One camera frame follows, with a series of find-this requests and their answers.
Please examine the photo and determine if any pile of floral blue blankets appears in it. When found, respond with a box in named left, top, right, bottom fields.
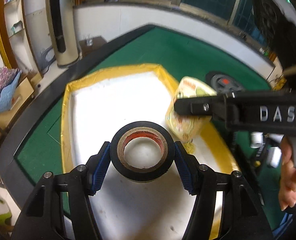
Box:
left=0, top=67, right=22, bottom=113

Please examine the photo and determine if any round mahjong table control panel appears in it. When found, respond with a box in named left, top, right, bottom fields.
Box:
left=205, top=71, right=245, bottom=94

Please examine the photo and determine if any person's right hand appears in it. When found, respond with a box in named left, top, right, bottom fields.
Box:
left=278, top=136, right=296, bottom=211

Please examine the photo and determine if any clear drinking glass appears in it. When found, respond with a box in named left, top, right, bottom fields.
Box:
left=85, top=35, right=93, bottom=47

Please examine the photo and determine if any white wall shelving unit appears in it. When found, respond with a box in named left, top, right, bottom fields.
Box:
left=0, top=0, right=39, bottom=78

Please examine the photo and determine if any yellow-edged white foam tray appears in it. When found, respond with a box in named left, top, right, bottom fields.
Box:
left=61, top=63, right=241, bottom=240

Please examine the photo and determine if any white pill bottle long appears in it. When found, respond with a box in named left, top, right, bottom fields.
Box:
left=250, top=132, right=264, bottom=149

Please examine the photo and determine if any black electrical tape roll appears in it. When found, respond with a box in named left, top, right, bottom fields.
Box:
left=110, top=121, right=175, bottom=182

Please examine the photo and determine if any small dark wooden side table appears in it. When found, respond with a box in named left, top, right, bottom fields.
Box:
left=79, top=36, right=107, bottom=57

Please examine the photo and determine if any small white bottle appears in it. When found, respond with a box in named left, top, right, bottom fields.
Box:
left=266, top=146, right=281, bottom=168

